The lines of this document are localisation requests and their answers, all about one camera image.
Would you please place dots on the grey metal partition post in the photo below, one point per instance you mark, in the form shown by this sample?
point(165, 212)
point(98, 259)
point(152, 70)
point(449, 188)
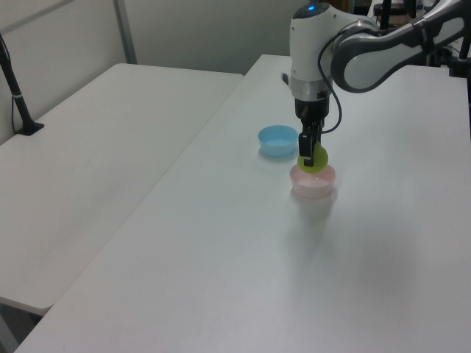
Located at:
point(125, 33)

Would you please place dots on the black thin pole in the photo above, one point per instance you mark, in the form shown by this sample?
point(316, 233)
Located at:
point(385, 14)

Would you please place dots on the blue plastic bowl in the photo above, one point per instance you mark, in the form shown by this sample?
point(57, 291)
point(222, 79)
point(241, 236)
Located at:
point(276, 141)

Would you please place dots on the green pear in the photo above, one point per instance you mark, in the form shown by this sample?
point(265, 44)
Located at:
point(317, 161)

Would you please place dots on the pink plastic bowl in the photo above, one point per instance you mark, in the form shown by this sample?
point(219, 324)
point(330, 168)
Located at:
point(312, 185)

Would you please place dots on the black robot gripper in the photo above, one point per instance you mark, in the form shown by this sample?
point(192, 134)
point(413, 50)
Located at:
point(311, 108)

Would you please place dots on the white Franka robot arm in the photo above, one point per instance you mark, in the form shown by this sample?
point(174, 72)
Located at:
point(368, 51)

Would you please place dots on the white side table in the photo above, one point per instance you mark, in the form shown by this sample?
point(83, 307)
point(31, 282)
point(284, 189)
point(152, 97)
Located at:
point(92, 176)

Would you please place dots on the black camera stand pole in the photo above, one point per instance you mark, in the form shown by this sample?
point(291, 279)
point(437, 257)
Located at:
point(16, 99)

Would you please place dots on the black clamp stand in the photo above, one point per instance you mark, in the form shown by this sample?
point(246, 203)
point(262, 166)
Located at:
point(460, 60)

